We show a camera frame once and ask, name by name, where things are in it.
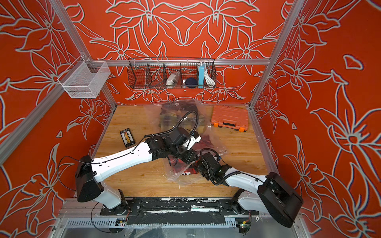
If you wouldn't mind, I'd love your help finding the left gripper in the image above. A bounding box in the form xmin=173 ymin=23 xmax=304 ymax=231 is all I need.
xmin=171 ymin=145 xmax=202 ymax=166

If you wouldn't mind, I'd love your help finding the red black plaid shirt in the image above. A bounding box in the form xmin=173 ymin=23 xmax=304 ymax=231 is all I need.
xmin=167 ymin=135 xmax=213 ymax=177

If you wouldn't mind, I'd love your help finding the yellow green plaid shirt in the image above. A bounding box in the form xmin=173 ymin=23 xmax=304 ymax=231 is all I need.
xmin=158 ymin=111 xmax=206 ymax=132

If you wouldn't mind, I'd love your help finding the clear plastic vacuum bag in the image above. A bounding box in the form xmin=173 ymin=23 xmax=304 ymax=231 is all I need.
xmin=145 ymin=100 xmax=227 ymax=185

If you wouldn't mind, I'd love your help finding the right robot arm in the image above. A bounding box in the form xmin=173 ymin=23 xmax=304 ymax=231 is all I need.
xmin=197 ymin=148 xmax=304 ymax=228

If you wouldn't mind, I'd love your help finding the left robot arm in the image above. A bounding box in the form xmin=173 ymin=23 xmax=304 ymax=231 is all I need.
xmin=74 ymin=111 xmax=201 ymax=215

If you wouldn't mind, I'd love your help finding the orange plastic tool case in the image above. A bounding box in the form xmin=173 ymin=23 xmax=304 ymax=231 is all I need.
xmin=210 ymin=105 xmax=249 ymax=132

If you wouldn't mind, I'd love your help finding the small picture card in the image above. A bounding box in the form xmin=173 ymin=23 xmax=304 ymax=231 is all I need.
xmin=120 ymin=128 xmax=136 ymax=149

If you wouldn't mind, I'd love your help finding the dark blue round object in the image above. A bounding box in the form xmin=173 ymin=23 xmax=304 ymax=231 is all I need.
xmin=185 ymin=77 xmax=198 ymax=89

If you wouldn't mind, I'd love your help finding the grey packet in basket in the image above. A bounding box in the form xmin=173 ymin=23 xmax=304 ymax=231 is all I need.
xmin=166 ymin=72 xmax=181 ymax=89

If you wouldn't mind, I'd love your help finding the light blue box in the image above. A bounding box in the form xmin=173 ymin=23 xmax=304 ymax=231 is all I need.
xmin=197 ymin=62 xmax=205 ymax=89

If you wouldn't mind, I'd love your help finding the white coiled cable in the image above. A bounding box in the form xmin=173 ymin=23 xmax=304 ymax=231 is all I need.
xmin=204 ymin=69 xmax=216 ymax=87

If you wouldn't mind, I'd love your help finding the black wire wall basket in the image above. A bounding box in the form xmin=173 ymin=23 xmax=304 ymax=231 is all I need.
xmin=128 ymin=57 xmax=217 ymax=89

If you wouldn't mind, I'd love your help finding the white wire wall basket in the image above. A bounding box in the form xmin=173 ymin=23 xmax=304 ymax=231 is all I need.
xmin=59 ymin=61 xmax=111 ymax=99

